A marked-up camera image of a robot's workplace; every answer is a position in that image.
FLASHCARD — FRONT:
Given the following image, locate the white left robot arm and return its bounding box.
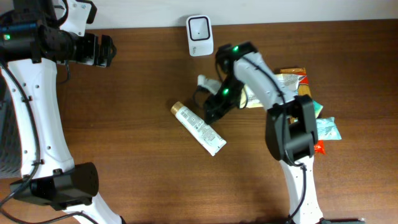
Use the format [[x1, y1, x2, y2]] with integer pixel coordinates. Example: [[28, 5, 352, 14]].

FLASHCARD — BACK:
[[1, 0, 124, 223]]

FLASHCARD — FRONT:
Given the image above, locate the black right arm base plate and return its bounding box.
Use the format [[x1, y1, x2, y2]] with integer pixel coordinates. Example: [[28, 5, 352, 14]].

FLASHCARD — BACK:
[[319, 219, 366, 224]]

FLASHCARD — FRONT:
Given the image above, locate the teal wet wipes pack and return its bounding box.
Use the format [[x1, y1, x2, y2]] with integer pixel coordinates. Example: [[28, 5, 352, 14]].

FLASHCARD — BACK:
[[316, 117, 342, 141]]

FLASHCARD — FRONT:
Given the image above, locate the orange spaghetti package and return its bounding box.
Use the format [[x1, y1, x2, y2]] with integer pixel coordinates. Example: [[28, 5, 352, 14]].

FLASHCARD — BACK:
[[280, 68, 326, 154]]

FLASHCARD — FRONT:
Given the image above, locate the grey plastic mesh basket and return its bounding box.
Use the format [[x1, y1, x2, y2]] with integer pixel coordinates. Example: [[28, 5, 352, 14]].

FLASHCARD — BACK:
[[1, 80, 22, 179]]

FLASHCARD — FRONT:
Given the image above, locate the cream yellow food pouch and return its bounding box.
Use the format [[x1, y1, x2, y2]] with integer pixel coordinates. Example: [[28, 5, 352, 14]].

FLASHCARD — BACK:
[[239, 73, 307, 109]]

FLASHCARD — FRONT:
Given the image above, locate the white barcode scanner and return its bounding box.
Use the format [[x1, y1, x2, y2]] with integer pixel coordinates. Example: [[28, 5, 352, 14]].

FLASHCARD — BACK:
[[186, 15, 214, 57]]

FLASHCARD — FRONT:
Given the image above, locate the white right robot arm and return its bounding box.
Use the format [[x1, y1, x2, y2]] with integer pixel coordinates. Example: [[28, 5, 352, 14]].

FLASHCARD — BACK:
[[203, 42, 323, 223]]

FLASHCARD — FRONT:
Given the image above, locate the white tube with cork cap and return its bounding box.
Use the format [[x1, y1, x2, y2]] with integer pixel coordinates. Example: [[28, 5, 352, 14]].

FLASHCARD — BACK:
[[170, 101, 226, 156]]

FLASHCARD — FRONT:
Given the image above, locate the small teal tissue pack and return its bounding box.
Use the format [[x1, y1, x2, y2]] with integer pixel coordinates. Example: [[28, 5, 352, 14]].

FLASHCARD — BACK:
[[313, 100, 323, 118]]

